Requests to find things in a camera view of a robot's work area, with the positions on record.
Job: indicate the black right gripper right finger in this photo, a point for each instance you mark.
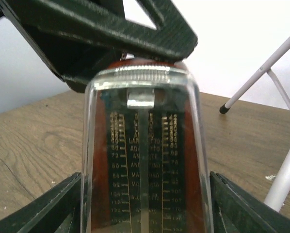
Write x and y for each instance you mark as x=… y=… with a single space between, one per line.
x=236 y=211

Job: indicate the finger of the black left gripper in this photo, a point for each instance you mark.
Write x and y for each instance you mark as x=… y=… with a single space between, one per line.
x=76 y=39

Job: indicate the clear plastic metronome cover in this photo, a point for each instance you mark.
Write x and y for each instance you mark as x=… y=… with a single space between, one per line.
x=145 y=80

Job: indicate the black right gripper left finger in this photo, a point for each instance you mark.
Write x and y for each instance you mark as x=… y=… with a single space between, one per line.
x=56 y=211

